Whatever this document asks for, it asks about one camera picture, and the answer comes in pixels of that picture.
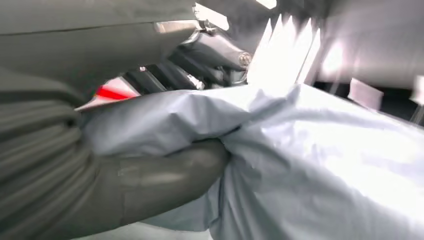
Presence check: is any plump white parcel red print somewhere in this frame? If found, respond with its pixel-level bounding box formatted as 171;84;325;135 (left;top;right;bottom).
74;76;424;240

